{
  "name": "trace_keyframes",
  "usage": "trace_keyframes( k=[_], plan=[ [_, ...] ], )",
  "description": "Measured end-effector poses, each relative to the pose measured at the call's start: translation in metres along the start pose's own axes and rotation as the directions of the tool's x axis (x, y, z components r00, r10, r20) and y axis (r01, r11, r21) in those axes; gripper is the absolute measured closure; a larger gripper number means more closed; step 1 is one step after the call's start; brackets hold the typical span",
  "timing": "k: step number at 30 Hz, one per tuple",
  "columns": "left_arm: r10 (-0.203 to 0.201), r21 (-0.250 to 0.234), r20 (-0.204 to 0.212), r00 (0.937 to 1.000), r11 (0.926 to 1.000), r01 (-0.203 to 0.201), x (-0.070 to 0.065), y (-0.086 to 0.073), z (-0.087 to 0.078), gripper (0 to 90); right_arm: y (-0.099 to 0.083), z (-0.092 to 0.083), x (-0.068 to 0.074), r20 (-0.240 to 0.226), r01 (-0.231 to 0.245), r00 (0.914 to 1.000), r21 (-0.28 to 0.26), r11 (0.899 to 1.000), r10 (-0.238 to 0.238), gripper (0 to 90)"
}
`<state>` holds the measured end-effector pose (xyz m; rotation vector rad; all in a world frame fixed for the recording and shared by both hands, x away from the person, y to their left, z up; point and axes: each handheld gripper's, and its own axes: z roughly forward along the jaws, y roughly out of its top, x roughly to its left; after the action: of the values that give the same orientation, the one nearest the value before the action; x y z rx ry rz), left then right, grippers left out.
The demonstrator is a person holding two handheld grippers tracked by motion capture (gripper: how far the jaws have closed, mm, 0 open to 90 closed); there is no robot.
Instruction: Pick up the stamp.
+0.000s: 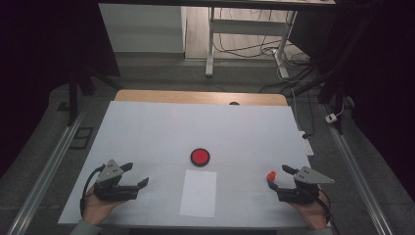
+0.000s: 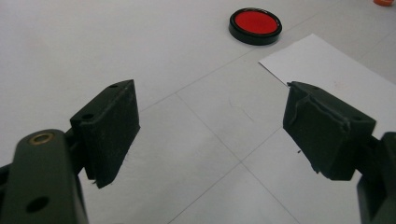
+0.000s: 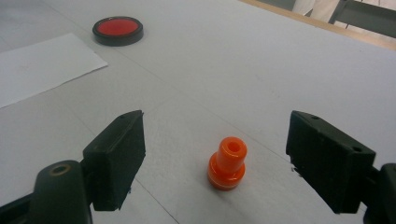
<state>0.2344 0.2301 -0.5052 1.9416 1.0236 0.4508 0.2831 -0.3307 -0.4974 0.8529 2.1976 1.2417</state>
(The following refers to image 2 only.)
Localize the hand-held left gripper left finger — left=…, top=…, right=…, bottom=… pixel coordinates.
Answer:
left=69, top=78, right=141, bottom=189

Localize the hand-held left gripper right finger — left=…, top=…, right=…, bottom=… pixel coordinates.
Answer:
left=282, top=81, right=377, bottom=181

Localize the round red ink pad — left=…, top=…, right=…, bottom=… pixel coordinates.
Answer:
left=228, top=7, right=283, bottom=47

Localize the white paper sheet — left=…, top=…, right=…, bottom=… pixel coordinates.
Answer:
left=258, top=33, right=396, bottom=139

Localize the white table cover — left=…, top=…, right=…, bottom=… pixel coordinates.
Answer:
left=0, top=0, right=396, bottom=224

